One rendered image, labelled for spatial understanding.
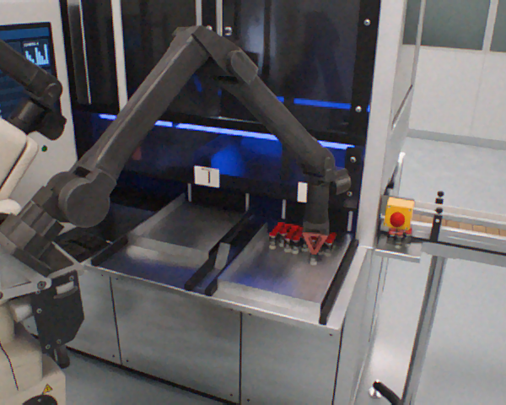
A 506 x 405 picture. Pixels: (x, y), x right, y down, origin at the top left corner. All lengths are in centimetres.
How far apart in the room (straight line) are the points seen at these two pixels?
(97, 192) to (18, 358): 42
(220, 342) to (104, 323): 54
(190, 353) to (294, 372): 42
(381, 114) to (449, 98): 467
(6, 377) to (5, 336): 8
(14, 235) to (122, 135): 24
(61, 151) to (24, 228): 85
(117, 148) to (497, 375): 208
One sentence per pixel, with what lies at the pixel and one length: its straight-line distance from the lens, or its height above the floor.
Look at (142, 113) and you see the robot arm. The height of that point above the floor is 136.
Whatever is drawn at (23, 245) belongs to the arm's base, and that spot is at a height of 120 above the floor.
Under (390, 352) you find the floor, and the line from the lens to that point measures 248.
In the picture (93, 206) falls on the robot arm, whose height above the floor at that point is 124.
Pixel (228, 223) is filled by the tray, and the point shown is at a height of 88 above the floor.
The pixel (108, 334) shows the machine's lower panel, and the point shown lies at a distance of 215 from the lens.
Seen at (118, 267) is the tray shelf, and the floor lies 88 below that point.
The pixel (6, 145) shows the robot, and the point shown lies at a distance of 92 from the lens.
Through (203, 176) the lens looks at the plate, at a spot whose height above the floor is 102.
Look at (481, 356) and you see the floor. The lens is 261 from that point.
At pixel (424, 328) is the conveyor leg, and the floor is 54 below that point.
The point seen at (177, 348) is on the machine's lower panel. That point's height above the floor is 29.
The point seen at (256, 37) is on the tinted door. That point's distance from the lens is 138.
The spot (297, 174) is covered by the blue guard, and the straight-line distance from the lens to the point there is 141.
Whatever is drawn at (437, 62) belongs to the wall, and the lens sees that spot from 591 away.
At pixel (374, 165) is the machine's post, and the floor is 113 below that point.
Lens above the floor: 156
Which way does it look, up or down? 24 degrees down
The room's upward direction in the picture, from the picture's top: 1 degrees clockwise
